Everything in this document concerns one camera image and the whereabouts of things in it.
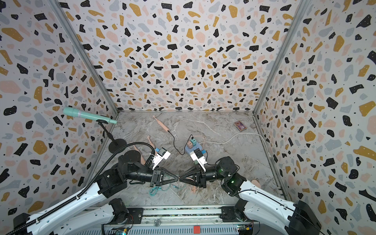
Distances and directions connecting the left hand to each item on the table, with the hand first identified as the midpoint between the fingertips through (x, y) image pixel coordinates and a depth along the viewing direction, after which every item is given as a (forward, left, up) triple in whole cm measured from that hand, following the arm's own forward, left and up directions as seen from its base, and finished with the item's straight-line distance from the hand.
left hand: (178, 181), depth 58 cm
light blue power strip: (+31, -6, -26) cm, 41 cm away
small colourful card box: (+50, -42, -28) cm, 71 cm away
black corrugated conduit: (+1, +43, -10) cm, 44 cm away
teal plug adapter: (+32, -6, -22) cm, 39 cm away
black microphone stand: (+34, +46, -26) cm, 63 cm away
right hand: (0, -2, -1) cm, 3 cm away
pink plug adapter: (+30, -3, -22) cm, 37 cm away
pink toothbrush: (+52, +19, -28) cm, 62 cm away
